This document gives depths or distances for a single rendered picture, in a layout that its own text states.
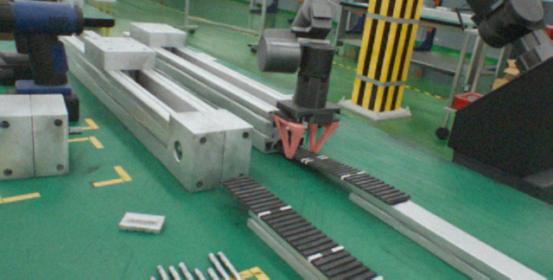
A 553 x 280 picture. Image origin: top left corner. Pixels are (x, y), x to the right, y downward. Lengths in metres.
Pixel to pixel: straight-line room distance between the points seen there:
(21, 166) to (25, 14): 0.30
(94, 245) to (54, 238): 0.05
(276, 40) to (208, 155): 0.22
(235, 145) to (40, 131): 0.27
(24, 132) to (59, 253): 0.21
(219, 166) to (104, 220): 0.18
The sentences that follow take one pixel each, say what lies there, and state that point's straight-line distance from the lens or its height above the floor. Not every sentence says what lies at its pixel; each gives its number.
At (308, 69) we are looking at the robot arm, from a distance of 0.77.
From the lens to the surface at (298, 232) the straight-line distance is 0.56.
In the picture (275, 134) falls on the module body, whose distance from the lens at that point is 0.85.
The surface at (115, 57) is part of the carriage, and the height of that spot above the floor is 0.89.
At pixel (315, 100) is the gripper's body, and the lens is 0.78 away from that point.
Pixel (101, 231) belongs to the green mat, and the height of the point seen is 0.78.
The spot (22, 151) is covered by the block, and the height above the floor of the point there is 0.82.
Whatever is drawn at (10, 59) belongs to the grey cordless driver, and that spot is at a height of 0.84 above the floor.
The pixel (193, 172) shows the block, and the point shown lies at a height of 0.81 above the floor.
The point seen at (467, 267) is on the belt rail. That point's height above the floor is 0.79.
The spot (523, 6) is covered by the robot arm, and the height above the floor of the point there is 1.10.
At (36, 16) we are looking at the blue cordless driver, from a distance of 0.92.
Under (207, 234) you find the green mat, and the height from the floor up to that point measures 0.78.
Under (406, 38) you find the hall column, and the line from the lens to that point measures 4.10.
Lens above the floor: 1.10
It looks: 19 degrees down
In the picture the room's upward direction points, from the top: 8 degrees clockwise
